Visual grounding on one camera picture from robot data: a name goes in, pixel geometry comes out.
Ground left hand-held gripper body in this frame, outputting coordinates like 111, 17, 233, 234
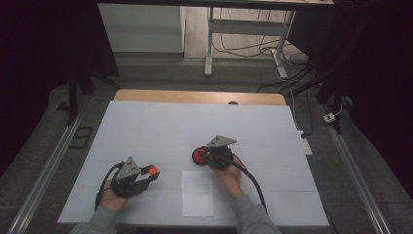
110, 156, 154, 199

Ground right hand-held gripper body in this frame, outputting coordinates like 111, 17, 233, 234
206, 135, 238, 172

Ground round red ink pad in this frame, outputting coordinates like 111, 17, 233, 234
191, 146, 210, 167

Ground white paper sheet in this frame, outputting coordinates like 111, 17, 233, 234
180, 170, 215, 218

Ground person's left hand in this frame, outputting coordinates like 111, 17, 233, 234
98, 179, 139, 213

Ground person's right hand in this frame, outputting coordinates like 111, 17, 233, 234
210, 157, 245, 200

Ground white power strip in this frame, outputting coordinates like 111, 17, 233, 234
296, 130, 314, 156

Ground black metal stand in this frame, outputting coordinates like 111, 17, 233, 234
66, 64, 121, 126
285, 64, 345, 135

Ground white cabinet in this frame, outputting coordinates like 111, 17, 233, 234
97, 3, 186, 54

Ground dark curtain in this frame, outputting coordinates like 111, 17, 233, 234
0, 0, 120, 176
286, 0, 413, 201

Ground left hand-held gripper cable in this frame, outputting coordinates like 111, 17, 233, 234
94, 161, 126, 212

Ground hand-held gripper cable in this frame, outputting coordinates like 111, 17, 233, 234
223, 154, 268, 214
94, 161, 126, 212

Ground right hand-held gripper cable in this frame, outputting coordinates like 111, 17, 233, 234
223, 154, 268, 214

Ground metal floor rail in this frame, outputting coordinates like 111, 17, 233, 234
319, 103, 394, 234
6, 110, 89, 234

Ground black floor cables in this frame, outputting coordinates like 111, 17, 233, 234
212, 8, 313, 66

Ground white desk frame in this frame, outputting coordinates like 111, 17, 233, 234
204, 6, 297, 79

